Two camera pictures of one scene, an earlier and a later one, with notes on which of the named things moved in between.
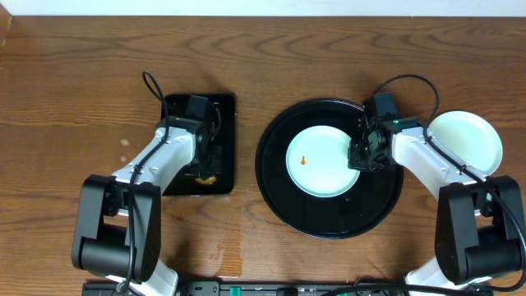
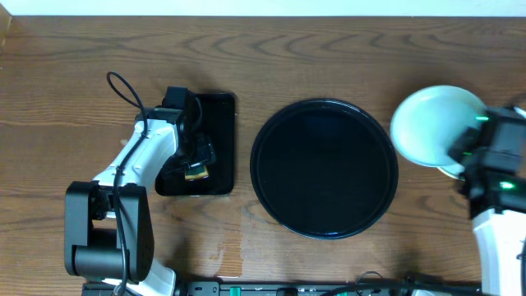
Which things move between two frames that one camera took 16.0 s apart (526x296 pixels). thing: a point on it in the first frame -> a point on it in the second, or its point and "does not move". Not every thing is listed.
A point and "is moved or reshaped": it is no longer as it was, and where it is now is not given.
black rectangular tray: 184,183 does not move
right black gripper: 355,160 -> 459,143
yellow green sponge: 209,180 is moved or reshaped
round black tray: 324,218 does not move
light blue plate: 317,162 -> 426,121
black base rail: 276,288 does not move
